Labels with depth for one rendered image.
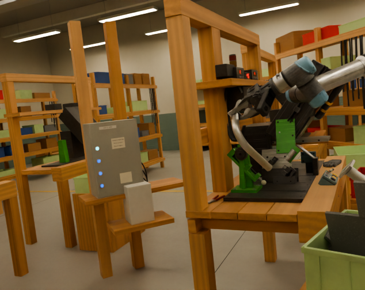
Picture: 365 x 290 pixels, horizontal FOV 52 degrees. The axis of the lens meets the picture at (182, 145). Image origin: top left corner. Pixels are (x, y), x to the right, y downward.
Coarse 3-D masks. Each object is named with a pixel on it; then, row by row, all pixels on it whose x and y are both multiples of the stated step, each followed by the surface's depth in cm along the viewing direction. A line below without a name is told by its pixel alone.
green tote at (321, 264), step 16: (320, 240) 120; (304, 256) 112; (320, 256) 108; (336, 256) 105; (352, 256) 102; (320, 272) 109; (336, 272) 106; (352, 272) 103; (320, 288) 109; (336, 288) 106; (352, 288) 103
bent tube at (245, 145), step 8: (232, 120) 151; (232, 128) 149; (240, 136) 146; (240, 144) 146; (248, 144) 146; (248, 152) 148; (256, 152) 149; (256, 160) 150; (264, 160) 152; (264, 168) 154
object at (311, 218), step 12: (336, 156) 294; (324, 168) 252; (336, 168) 248; (312, 192) 194; (324, 192) 192; (336, 192) 195; (312, 204) 173; (324, 204) 171; (336, 204) 191; (300, 216) 166; (312, 216) 163; (324, 216) 161; (300, 228) 166; (312, 228) 164; (300, 240) 167
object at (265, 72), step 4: (264, 72) 1046; (264, 76) 1047; (268, 76) 1038; (196, 80) 1127; (200, 80) 1123; (264, 80) 1039; (172, 84) 1165; (200, 104) 1136; (268, 116) 1058; (268, 120) 1049; (200, 124) 1139; (204, 124) 1129; (204, 144) 1138
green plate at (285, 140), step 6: (276, 120) 230; (282, 120) 229; (294, 120) 225; (276, 126) 230; (282, 126) 228; (288, 126) 227; (294, 126) 225; (276, 132) 229; (282, 132) 228; (288, 132) 226; (294, 132) 225; (276, 138) 229; (282, 138) 227; (288, 138) 226; (294, 138) 224; (276, 144) 228; (282, 144) 227; (288, 144) 225; (294, 144) 224; (276, 150) 228; (282, 150) 226; (288, 150) 225
